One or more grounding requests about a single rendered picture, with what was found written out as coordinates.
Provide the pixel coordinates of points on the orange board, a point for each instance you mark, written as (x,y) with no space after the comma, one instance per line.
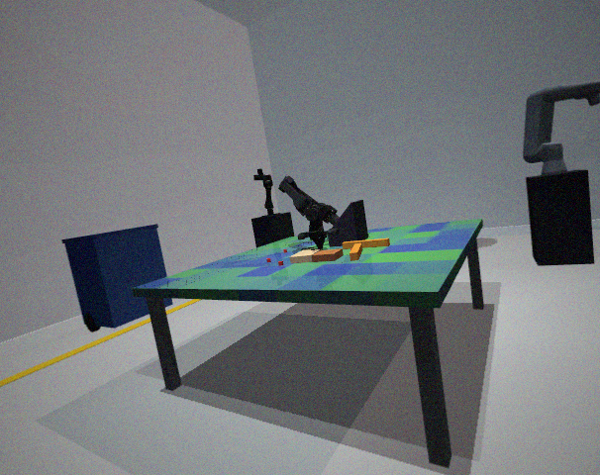
(356,251)
(367,243)

